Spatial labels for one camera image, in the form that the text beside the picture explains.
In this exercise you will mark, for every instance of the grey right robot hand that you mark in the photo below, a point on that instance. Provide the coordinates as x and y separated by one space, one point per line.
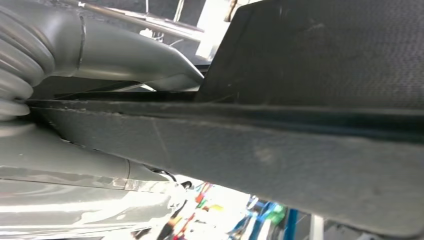
66 185

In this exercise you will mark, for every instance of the blue storage rack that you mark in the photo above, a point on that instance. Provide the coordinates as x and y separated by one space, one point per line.
290 225

